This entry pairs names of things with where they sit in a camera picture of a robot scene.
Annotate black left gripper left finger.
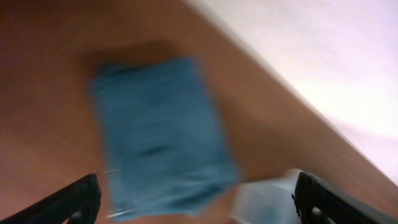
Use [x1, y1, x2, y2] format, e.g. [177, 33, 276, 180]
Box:
[1, 174, 101, 224]

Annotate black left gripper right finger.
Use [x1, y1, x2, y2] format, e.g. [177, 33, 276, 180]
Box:
[292, 171, 397, 224]

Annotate dark blue jeans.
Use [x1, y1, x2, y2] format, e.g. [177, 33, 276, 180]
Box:
[91, 57, 240, 222]

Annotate clear plastic storage bin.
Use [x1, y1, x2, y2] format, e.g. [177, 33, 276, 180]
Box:
[230, 169, 301, 224]

